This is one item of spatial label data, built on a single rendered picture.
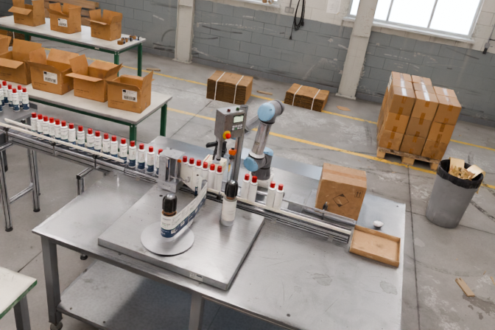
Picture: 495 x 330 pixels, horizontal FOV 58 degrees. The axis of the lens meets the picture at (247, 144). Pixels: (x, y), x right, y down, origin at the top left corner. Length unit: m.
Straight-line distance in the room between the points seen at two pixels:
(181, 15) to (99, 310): 6.45
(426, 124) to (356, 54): 2.45
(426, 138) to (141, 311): 4.25
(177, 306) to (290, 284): 0.95
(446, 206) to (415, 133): 1.41
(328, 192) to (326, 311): 0.89
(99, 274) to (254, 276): 1.30
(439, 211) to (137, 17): 6.57
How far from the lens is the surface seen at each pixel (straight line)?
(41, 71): 4.95
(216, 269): 2.52
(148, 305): 3.24
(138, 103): 4.45
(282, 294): 2.53
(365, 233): 3.13
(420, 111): 6.01
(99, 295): 3.32
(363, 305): 2.62
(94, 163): 3.44
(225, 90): 7.01
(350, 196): 3.09
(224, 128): 2.89
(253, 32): 8.35
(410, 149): 6.19
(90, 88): 4.74
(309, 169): 3.72
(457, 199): 4.97
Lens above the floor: 2.59
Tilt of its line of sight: 26 degrees down
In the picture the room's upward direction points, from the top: 8 degrees clockwise
